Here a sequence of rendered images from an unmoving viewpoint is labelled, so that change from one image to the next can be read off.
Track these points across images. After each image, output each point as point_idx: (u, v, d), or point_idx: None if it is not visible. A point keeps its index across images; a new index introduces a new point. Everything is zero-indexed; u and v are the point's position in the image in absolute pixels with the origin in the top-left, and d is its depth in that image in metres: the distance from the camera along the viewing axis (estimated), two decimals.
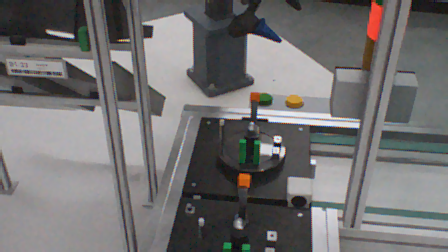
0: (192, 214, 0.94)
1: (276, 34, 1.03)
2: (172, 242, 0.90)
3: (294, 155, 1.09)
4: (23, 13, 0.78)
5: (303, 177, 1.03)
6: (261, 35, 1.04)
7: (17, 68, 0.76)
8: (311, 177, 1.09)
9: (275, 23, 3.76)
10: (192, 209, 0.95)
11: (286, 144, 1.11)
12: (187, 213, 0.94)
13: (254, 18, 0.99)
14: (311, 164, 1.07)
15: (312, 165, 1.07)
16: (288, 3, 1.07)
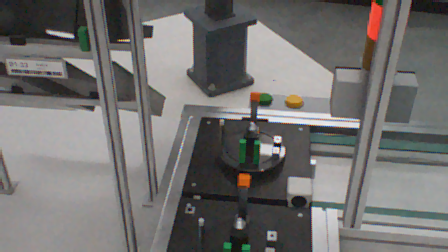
0: (192, 214, 0.94)
1: None
2: (172, 242, 0.90)
3: (294, 155, 1.09)
4: (23, 13, 0.78)
5: (303, 177, 1.03)
6: None
7: (17, 68, 0.76)
8: (311, 177, 1.09)
9: (275, 23, 3.76)
10: (192, 209, 0.95)
11: (286, 144, 1.11)
12: (187, 213, 0.94)
13: None
14: (311, 164, 1.07)
15: (312, 165, 1.07)
16: None
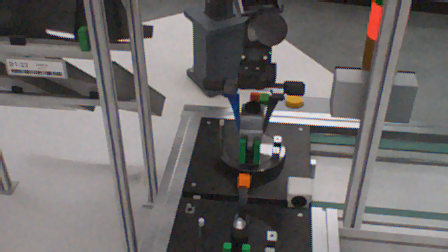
0: (192, 214, 0.94)
1: (239, 120, 1.01)
2: (172, 242, 0.90)
3: (294, 155, 1.09)
4: (23, 13, 0.78)
5: (303, 177, 1.03)
6: None
7: (17, 68, 0.76)
8: (311, 177, 1.09)
9: None
10: (192, 209, 0.95)
11: (286, 144, 1.11)
12: (187, 213, 0.94)
13: (232, 87, 0.99)
14: (311, 164, 1.07)
15: (312, 165, 1.07)
16: None
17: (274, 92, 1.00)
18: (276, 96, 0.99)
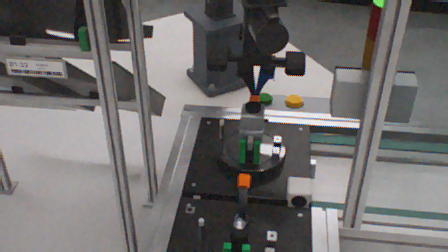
0: (192, 214, 0.94)
1: None
2: (172, 242, 0.90)
3: (294, 155, 1.09)
4: (23, 13, 0.78)
5: (303, 177, 1.03)
6: (262, 85, 1.06)
7: (17, 68, 0.76)
8: (311, 177, 1.09)
9: None
10: (192, 209, 0.95)
11: (286, 144, 1.11)
12: (187, 213, 0.94)
13: None
14: (311, 164, 1.07)
15: (312, 165, 1.07)
16: (254, 90, 1.07)
17: None
18: None
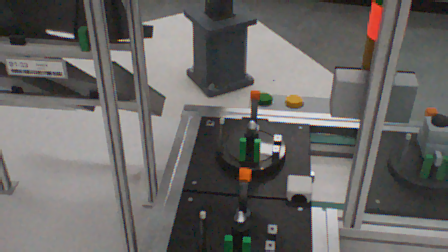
0: (212, 126, 1.15)
1: None
2: (197, 146, 1.11)
3: None
4: (23, 13, 0.78)
5: None
6: None
7: (17, 68, 0.76)
8: None
9: (275, 23, 3.76)
10: (212, 123, 1.16)
11: None
12: (208, 125, 1.15)
13: None
14: (310, 175, 1.09)
15: (311, 176, 1.09)
16: None
17: None
18: None
